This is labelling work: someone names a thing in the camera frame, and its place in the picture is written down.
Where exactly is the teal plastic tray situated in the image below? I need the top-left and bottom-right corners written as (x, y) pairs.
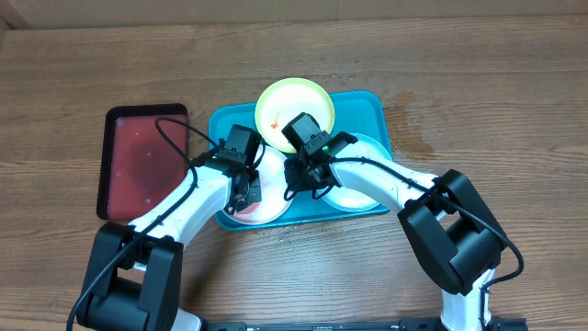
top-left (209, 90), bottom-right (392, 231)

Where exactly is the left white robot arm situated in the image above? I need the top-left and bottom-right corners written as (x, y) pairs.
top-left (66, 125), bottom-right (265, 331)

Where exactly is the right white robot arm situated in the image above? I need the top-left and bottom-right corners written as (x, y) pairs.
top-left (282, 113), bottom-right (506, 330)

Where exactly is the red and green sponge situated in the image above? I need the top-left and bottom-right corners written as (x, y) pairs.
top-left (238, 202), bottom-right (259, 214)

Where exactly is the black red-lined tray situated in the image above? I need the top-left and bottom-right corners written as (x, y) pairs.
top-left (96, 103), bottom-right (187, 222)

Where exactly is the yellow-green plastic plate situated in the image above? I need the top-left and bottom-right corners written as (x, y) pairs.
top-left (254, 78), bottom-right (335, 154)

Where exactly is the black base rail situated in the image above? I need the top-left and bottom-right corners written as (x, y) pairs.
top-left (197, 316), bottom-right (528, 331)

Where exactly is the white plastic plate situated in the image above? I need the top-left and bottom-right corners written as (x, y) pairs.
top-left (221, 146), bottom-right (291, 225)

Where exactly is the light blue plastic plate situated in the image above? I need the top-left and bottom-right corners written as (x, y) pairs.
top-left (316, 133), bottom-right (392, 212)

